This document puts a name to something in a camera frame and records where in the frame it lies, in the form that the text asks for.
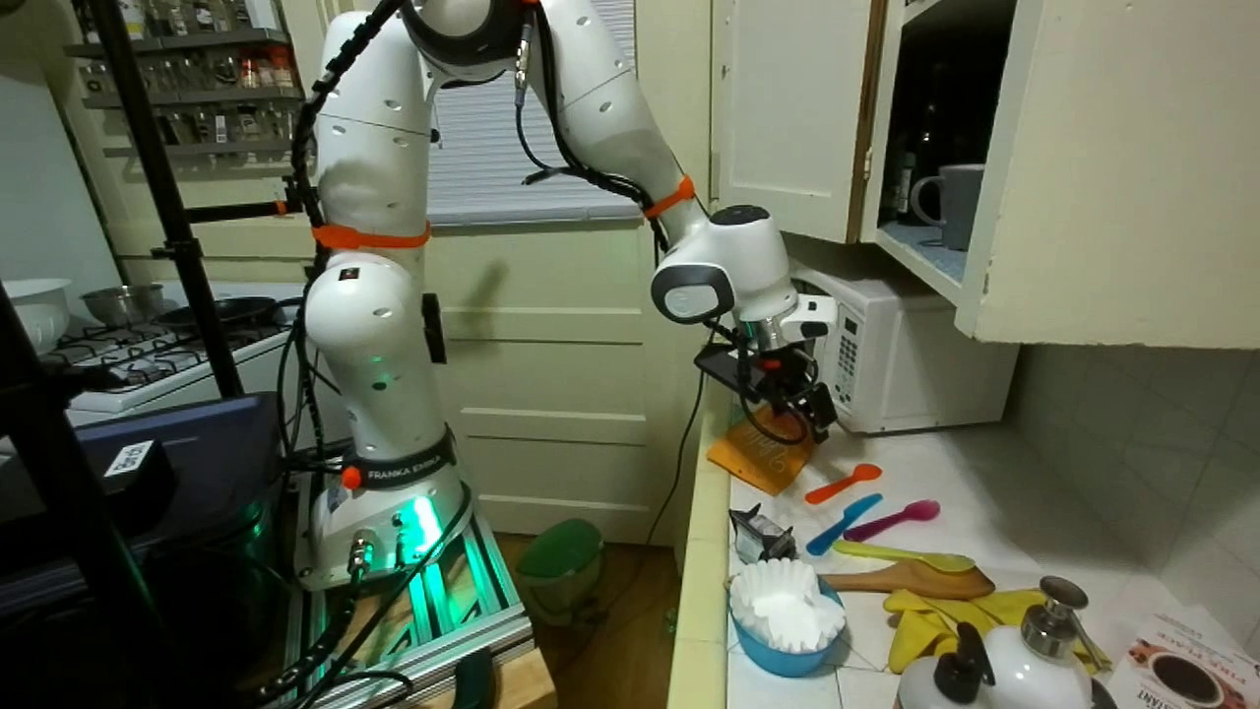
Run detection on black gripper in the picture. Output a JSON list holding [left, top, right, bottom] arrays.
[[735, 344, 844, 440]]

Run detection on blue plastic spoon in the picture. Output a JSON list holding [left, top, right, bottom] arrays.
[[803, 492, 887, 561]]

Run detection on pink plastic spoon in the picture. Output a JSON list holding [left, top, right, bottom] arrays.
[[844, 496, 944, 548]]

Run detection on yellow-green plastic spoon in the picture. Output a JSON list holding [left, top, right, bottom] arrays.
[[834, 540, 977, 577]]

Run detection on closed cream cabinet door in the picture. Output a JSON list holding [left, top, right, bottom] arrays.
[[713, 0, 878, 250]]

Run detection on open cream cabinet door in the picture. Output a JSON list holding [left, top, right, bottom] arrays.
[[952, 0, 1260, 356]]

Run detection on orange sponge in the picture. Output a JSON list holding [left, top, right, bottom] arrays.
[[705, 407, 818, 500]]

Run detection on black binder clip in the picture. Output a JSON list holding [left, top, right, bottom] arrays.
[[729, 500, 798, 569]]

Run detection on white microwave oven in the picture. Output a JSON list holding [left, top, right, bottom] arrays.
[[792, 269, 1023, 436]]

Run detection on white coffee filters stack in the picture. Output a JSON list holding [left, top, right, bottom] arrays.
[[726, 557, 847, 659]]

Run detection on wooden spatula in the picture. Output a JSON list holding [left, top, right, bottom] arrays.
[[818, 561, 998, 603]]

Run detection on cream panel door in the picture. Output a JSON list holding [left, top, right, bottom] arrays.
[[278, 0, 721, 548]]

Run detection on blue bowl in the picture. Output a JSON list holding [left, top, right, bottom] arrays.
[[729, 577, 855, 682]]

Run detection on yellow rubber gloves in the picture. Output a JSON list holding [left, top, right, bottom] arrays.
[[878, 582, 1113, 678]]

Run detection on grey mug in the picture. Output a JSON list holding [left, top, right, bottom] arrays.
[[910, 160, 987, 256]]

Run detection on green bucket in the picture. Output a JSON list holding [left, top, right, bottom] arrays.
[[512, 515, 612, 632]]

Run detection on metal sink strainer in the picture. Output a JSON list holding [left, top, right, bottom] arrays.
[[1038, 571, 1092, 616]]

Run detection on white window blind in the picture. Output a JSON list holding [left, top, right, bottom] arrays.
[[424, 0, 647, 235]]

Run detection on coffee print paper sheet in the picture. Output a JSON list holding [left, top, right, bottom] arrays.
[[1113, 603, 1260, 709]]

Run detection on dark blue box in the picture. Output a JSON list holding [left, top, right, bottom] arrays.
[[0, 389, 286, 621]]

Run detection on gas stove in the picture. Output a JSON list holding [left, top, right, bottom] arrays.
[[36, 290, 320, 428]]

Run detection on black stand pole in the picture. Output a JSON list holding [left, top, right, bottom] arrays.
[[82, 0, 247, 401], [0, 289, 172, 709]]

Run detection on spice jar shelf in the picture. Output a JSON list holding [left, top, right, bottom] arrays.
[[64, 0, 320, 181]]

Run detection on white pot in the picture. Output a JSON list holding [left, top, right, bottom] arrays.
[[0, 271, 75, 356]]

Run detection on wrist camera on black bar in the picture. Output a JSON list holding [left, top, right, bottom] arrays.
[[693, 290, 844, 389]]

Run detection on black hanging cable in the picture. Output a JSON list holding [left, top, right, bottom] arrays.
[[642, 378, 713, 548]]

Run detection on cream wall cabinet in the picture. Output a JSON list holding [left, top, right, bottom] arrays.
[[857, 0, 1020, 307]]

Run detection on metal kettle black handle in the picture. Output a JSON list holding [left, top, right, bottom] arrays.
[[893, 603, 1118, 709]]

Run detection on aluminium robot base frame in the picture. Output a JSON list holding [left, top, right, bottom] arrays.
[[269, 487, 540, 709]]

